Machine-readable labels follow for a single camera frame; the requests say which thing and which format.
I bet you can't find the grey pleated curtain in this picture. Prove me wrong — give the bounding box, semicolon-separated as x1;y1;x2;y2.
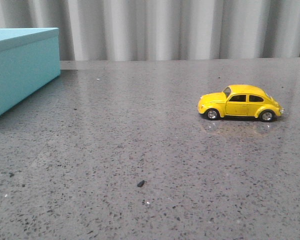
0;0;300;61

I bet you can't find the yellow toy beetle car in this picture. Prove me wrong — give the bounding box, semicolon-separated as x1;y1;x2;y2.
197;84;284;122

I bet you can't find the light blue box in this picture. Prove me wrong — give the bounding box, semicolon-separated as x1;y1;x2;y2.
0;27;61;115

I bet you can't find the small black debris piece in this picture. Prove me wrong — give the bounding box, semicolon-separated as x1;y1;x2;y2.
137;180;145;187

